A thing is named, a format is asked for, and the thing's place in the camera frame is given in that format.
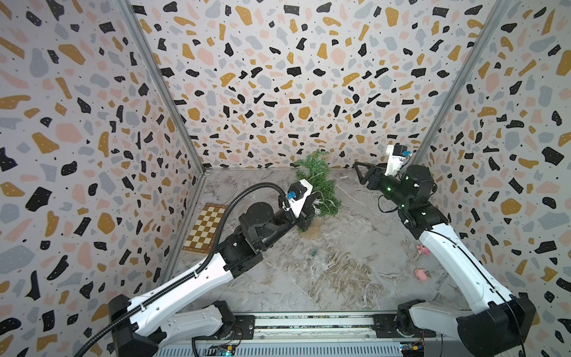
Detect clear string light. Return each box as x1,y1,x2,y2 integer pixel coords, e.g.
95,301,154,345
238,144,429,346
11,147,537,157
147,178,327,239
312,171,344,217

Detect small green christmas tree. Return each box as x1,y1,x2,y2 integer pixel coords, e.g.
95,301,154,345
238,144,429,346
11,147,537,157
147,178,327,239
294,151,341,217

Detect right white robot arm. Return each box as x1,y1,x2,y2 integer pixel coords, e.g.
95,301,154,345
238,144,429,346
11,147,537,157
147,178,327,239
353,162,536,356

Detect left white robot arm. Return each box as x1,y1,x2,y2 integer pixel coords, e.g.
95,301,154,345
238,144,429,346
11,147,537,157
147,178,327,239
109,193,318,356

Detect clear battery box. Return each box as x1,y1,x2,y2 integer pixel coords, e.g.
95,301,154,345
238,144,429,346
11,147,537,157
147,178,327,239
309,247,332,269

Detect pink toy pig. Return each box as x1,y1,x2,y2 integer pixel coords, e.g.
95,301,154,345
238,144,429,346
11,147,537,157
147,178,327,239
414,269,429,282
416,245,431,256

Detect wooden chess board box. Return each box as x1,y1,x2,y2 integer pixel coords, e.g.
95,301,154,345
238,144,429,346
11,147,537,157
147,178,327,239
181,203,228,255

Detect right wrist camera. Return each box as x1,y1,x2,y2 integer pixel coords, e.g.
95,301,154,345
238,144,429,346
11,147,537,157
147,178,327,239
385,144,412,176

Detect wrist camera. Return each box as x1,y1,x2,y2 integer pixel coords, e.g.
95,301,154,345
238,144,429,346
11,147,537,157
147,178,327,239
282,179,313,221
385,144,412,176

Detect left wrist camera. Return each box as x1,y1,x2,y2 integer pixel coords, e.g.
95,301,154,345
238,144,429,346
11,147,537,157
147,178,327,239
282,179,313,221

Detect black corrugated cable conduit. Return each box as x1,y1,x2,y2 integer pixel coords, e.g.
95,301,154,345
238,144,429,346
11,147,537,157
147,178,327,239
73,181,288,357

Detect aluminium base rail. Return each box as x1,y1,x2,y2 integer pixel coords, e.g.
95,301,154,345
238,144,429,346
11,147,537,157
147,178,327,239
157,311,470,356

